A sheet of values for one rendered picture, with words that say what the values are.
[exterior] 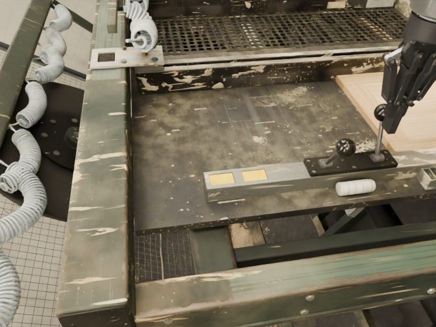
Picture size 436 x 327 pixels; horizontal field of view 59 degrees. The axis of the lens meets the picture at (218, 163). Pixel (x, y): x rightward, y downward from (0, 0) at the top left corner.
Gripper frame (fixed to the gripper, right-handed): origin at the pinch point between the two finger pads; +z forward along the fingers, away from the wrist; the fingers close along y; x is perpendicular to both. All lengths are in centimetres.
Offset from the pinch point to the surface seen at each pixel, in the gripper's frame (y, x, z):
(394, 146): 9.2, 6.4, 14.5
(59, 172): -83, 54, 55
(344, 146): -12.8, -6.2, 1.2
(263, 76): -14.4, 39.8, 13.3
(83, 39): -148, 558, 236
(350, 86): 9.9, 33.2, 14.5
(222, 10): -16, 93, 15
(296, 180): -18.7, -2.5, 13.0
